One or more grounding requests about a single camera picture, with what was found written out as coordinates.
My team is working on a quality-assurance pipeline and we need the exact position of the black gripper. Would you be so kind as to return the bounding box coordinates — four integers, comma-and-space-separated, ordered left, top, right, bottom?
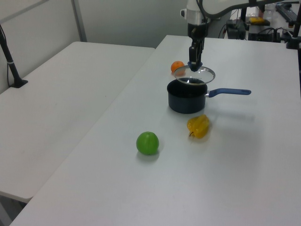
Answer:
187, 22, 209, 66

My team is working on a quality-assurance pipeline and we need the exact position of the glass lid with blue knob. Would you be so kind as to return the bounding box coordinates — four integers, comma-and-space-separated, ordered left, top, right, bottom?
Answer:
174, 61, 216, 86

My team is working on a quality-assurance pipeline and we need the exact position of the orange toy fruit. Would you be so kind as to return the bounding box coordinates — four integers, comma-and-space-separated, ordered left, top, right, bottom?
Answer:
170, 60, 185, 74

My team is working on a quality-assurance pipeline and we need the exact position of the black equipment box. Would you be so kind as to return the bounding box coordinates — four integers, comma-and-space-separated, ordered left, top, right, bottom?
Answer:
226, 19, 248, 40

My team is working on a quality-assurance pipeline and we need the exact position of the yellow toy starfruit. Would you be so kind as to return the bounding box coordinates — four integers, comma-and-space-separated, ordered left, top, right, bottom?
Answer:
187, 114, 210, 139

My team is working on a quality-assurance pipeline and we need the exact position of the clear plastic bottle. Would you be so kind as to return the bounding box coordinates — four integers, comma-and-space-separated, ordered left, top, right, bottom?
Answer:
263, 2, 276, 21

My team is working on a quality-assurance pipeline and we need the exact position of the green toy apple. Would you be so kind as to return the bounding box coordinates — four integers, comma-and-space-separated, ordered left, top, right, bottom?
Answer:
136, 131, 160, 156

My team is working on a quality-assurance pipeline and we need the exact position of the black pole with white band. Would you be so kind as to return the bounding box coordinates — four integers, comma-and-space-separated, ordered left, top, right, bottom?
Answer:
0, 23, 29, 89

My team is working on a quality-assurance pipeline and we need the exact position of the dark pot with blue handle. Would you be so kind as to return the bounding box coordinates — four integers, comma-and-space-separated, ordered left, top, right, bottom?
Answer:
166, 79, 252, 114

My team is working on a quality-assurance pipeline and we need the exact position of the black electronics device with cables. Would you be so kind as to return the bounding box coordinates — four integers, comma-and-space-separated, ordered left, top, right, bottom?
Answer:
247, 27, 286, 43

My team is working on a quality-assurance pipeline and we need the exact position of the black rail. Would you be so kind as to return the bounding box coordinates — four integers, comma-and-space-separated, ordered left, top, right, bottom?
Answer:
275, 3, 299, 24

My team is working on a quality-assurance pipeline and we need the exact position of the black camera stand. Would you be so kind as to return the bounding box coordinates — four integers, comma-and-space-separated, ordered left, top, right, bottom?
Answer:
285, 13, 301, 49

